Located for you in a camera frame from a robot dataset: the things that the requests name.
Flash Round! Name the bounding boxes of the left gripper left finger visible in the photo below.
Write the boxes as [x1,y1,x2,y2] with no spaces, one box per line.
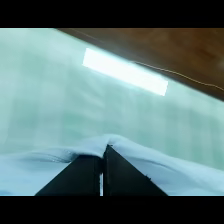
[35,154,103,197]

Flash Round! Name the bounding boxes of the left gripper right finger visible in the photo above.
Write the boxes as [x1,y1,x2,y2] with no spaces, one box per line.
[102,144,168,197]

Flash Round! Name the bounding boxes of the light blue shirt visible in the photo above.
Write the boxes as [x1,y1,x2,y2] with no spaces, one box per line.
[0,133,224,197]

